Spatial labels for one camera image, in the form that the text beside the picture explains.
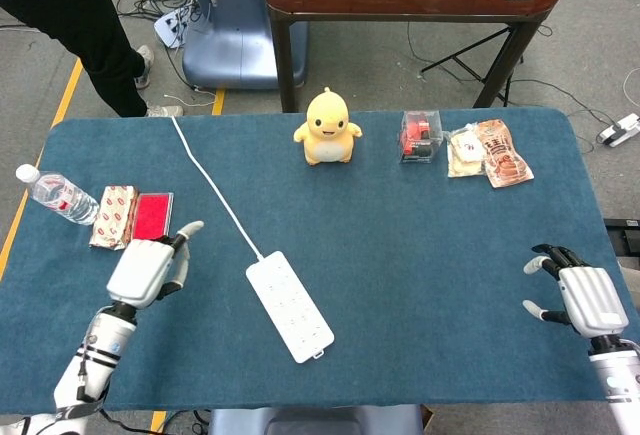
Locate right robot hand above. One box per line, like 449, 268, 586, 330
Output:
522, 243, 630, 340

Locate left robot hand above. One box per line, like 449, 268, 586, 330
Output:
105, 220, 205, 310

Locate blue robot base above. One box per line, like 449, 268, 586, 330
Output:
182, 0, 309, 91

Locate white floor power strip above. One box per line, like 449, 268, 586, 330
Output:
153, 7, 196, 49
597, 112, 640, 149

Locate red stamp pad case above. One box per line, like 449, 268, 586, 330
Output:
130, 191, 175, 244

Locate red white patterned pack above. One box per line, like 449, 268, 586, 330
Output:
88, 184, 139, 252

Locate clear plastic water bottle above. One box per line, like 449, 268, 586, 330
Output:
15, 163, 101, 227

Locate brown snack bag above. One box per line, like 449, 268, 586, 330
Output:
475, 119, 535, 190

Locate clear bag of pastry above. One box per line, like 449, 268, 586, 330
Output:
446, 123, 489, 179

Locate blue table cloth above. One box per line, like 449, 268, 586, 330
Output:
0, 107, 634, 414

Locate yellow plush toy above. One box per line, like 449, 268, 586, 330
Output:
292, 86, 364, 167

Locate grey blue robot torso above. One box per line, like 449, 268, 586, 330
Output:
207, 404, 426, 435

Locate clear box red black pieces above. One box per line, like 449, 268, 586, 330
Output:
398, 110, 444, 165

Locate person in black clothes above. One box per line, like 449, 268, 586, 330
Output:
0, 0, 184, 119

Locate white power strip cable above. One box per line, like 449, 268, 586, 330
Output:
170, 115, 265, 261

